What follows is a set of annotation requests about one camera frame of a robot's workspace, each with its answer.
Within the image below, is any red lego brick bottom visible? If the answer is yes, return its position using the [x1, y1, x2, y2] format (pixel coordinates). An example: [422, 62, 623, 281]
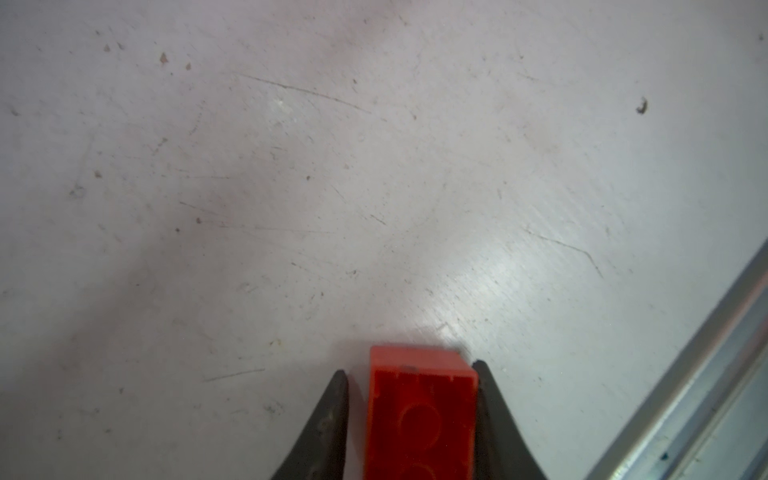
[363, 345, 479, 480]

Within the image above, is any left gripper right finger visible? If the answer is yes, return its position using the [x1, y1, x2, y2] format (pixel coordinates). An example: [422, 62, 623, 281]
[472, 360, 547, 480]

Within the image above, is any aluminium table edge rail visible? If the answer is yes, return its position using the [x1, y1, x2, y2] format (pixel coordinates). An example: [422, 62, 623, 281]
[588, 247, 767, 479]

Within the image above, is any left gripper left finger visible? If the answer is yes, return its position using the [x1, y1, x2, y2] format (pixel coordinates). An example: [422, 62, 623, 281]
[272, 370, 349, 480]

